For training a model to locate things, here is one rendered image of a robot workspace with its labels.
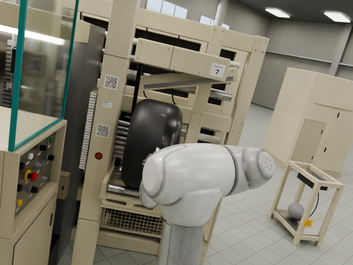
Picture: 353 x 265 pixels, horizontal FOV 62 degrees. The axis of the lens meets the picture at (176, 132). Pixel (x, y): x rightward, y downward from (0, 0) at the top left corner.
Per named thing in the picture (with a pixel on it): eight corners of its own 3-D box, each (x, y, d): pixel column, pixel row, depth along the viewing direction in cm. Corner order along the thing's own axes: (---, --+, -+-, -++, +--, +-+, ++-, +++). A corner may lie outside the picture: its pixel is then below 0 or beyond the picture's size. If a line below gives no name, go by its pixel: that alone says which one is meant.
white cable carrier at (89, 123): (78, 168, 180) (90, 91, 168) (81, 165, 185) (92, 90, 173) (85, 170, 181) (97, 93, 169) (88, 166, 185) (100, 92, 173)
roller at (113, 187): (105, 192, 176) (106, 185, 174) (106, 187, 180) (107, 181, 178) (163, 202, 179) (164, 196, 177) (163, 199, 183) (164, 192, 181)
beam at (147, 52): (133, 61, 188) (137, 37, 185) (137, 60, 213) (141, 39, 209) (225, 82, 193) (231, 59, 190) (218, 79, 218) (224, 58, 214)
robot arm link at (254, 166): (233, 151, 90) (196, 151, 83) (280, 137, 74) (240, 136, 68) (240, 195, 87) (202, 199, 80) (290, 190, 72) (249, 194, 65)
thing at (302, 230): (294, 245, 333) (319, 181, 313) (268, 215, 389) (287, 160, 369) (320, 247, 342) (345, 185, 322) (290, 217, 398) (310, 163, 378)
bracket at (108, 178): (99, 197, 172) (101, 182, 170) (111, 171, 211) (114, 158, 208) (104, 199, 173) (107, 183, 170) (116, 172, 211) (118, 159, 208)
